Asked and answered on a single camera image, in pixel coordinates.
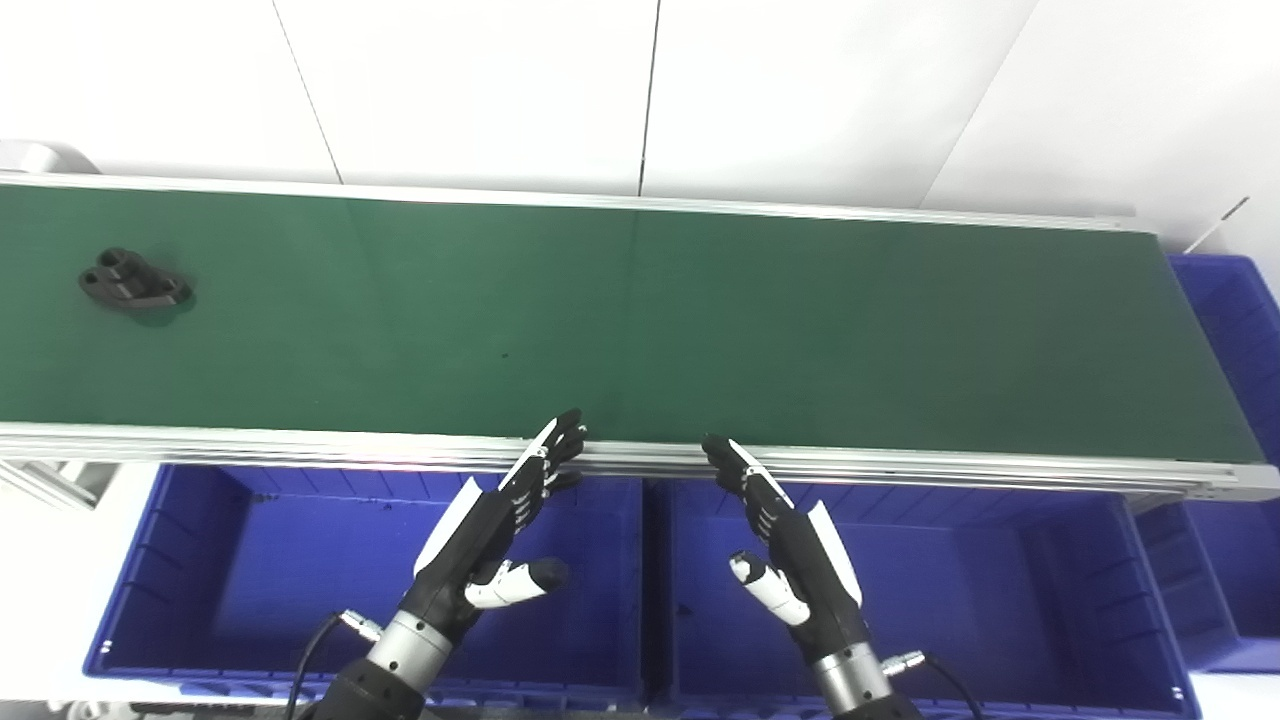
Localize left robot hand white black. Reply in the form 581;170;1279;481
400;408;587;646

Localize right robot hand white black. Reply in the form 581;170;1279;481
700;433;871;666

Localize black metal flange part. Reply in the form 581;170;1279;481
79;246;195;314

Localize blue plastic bin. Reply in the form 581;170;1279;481
645;478;1201;720
1135;253;1280;673
83;462;651;713

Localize green conveyor belt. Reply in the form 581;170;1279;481
0;170;1280;503
0;185;1266;466

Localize aluminium profile conveyor leg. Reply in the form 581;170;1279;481
0;458;113;512

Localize grey conveyor end housing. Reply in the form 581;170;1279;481
0;140;101;177

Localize thin grey rod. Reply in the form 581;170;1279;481
1185;196;1252;252

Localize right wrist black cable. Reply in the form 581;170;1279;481
880;649;988;720

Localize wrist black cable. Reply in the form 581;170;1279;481
880;649;988;720
285;611;387;720

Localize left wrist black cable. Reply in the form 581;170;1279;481
285;611;387;720

